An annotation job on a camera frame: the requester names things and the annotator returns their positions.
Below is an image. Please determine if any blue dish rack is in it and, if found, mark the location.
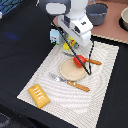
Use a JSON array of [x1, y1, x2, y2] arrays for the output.
[[0, 0, 25, 15]]

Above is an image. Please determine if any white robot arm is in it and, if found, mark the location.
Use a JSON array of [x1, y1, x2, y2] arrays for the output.
[[38, 0, 93, 47]]

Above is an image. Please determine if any white woven placemat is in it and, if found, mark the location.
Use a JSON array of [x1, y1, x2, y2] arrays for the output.
[[17, 42, 119, 128]]

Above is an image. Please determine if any brown wooden board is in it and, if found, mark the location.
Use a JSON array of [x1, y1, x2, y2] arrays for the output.
[[52, 0, 128, 45]]

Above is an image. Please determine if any light blue cup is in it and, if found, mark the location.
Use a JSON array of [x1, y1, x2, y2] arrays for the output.
[[50, 29, 62, 45]]

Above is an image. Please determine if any round wooden plate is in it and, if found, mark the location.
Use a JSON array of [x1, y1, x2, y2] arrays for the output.
[[59, 57, 86, 81]]

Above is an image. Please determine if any yellow butter box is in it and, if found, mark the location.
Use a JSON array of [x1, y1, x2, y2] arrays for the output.
[[63, 37, 77, 50]]

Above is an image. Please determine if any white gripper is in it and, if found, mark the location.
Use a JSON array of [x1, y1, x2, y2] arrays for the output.
[[58, 15, 93, 47]]

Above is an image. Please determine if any fork with orange handle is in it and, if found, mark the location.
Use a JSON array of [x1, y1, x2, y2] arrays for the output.
[[49, 73, 90, 92]]

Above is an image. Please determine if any beige bowl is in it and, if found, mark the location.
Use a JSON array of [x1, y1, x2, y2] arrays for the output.
[[121, 7, 128, 30]]

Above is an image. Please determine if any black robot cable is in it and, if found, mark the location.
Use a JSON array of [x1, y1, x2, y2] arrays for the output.
[[59, 29, 95, 76]]

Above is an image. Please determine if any toy bread loaf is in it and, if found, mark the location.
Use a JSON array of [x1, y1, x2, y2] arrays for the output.
[[28, 84, 50, 109]]

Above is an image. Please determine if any knife with orange handle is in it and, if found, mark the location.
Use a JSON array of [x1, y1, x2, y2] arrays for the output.
[[62, 52, 102, 65]]

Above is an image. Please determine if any large grey pot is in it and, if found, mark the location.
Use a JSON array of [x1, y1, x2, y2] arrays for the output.
[[86, 2, 108, 26]]

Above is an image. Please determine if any red toy pepper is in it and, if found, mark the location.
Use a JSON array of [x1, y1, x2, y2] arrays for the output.
[[73, 55, 86, 68]]

